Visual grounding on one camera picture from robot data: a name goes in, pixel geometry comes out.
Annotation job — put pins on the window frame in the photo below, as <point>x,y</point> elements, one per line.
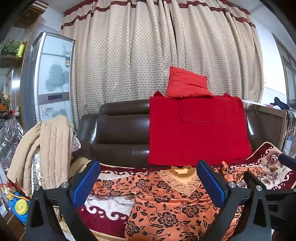
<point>285,69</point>

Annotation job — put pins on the silver floral refrigerator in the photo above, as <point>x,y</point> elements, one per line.
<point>52,76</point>

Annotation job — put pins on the orange artificial flowers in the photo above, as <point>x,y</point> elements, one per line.
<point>4,104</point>

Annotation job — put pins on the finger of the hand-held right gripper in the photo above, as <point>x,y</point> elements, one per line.
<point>286,161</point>
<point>253,179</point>

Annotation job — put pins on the floral plush blanket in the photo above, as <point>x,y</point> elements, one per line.
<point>108,215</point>

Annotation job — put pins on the wooden crib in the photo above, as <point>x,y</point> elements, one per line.
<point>272,125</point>

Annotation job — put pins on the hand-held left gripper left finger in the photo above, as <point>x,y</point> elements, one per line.
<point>85,183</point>

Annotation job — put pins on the blue and yellow toy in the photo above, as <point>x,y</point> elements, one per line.
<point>19,205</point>

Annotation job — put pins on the yellow bottle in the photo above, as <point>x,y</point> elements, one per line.
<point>21,49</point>

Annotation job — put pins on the orange floral shirt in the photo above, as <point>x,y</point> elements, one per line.
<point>171,208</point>

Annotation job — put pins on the green potted plant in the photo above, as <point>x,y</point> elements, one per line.
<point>11,45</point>

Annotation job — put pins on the beige dotted curtain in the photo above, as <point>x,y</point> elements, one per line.
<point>150,53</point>

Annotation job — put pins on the clear plastic sheet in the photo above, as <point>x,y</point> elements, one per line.
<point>10,148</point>

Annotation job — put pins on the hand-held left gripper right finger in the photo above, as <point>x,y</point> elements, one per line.
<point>211,183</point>

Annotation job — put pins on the beige quilted jacket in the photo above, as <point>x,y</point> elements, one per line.
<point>44,150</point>

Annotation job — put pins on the dark cloth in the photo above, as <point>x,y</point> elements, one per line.
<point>281,103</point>

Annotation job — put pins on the red blanket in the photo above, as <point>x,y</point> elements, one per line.
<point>196,129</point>

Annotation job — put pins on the brown leather sofa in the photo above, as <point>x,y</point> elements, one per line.
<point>120,129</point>

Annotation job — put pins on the red cushion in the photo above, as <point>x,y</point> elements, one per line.
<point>185,84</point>

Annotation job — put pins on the wooden wall shelf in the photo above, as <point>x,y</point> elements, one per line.
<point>25,18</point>

